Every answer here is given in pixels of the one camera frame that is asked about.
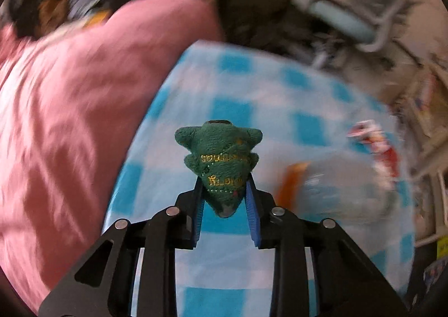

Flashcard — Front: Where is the red snack wrapper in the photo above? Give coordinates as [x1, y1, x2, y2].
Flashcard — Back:
[346, 120, 400, 179]

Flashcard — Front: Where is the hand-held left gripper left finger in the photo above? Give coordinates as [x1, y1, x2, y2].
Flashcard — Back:
[38, 182, 204, 317]

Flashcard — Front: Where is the yellow-cover book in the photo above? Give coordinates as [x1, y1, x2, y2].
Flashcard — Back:
[83, 10, 113, 27]

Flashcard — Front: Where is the pink duvet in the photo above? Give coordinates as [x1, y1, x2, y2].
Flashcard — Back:
[0, 0, 225, 307]

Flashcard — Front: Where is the blue checkered tablecloth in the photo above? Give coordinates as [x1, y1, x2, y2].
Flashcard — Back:
[101, 40, 417, 317]

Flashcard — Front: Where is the brown garment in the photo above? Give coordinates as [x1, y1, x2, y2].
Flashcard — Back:
[37, 0, 71, 28]

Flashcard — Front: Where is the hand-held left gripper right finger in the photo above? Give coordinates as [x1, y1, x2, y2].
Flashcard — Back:
[245, 179, 410, 317]

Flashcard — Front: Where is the black jacket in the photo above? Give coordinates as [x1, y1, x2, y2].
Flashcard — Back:
[7, 0, 76, 39]

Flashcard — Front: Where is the white bookshelf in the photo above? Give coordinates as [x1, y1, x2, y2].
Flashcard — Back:
[394, 68, 448, 249]

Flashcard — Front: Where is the green plush toy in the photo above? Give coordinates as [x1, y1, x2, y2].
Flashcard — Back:
[174, 121, 264, 217]

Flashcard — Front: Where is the clear plastic bottle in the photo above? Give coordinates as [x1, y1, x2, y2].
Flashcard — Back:
[297, 159, 401, 221]

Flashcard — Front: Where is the orange peel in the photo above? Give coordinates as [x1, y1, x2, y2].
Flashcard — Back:
[276, 162, 312, 207]

